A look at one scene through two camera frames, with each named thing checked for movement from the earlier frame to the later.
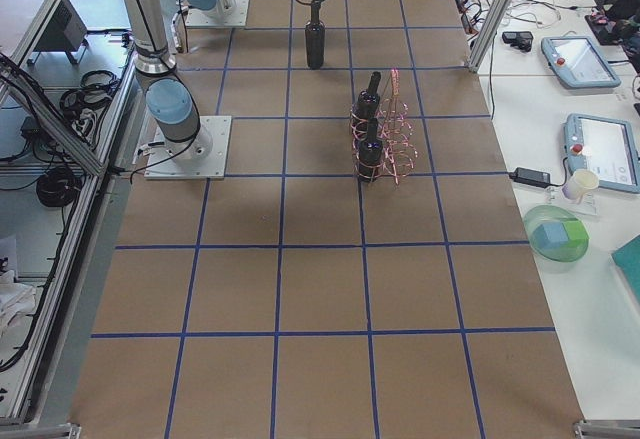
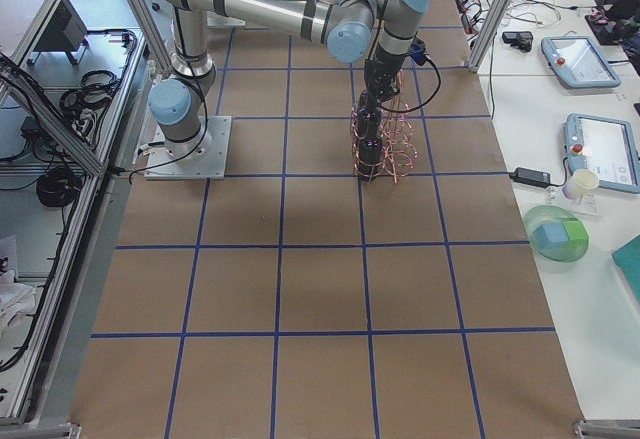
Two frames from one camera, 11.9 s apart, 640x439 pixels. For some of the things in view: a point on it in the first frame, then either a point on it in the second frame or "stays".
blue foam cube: [550, 235] stays
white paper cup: [580, 181] stays
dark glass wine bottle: [314, 34] → [369, 117]
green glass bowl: [556, 233] stays
